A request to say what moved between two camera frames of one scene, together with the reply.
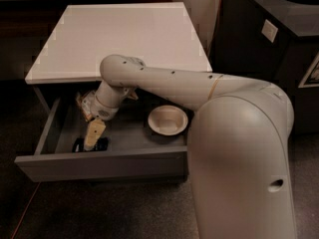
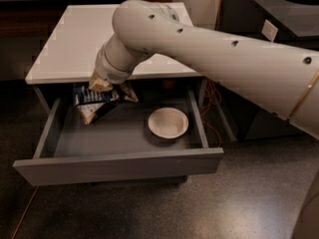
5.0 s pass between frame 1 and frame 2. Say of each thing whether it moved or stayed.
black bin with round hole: stayed
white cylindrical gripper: moved
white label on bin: stayed
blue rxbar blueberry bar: moved
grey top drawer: stayed
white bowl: stayed
